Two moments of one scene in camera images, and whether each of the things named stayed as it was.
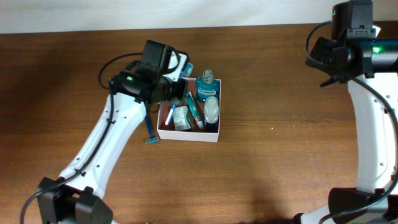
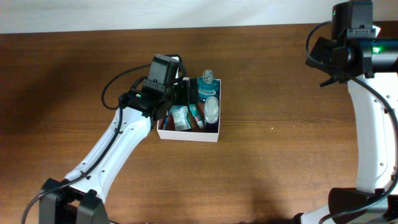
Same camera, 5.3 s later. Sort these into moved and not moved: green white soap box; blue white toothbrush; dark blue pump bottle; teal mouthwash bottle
Moved: blue white toothbrush
Not moved: green white soap box; teal mouthwash bottle; dark blue pump bottle
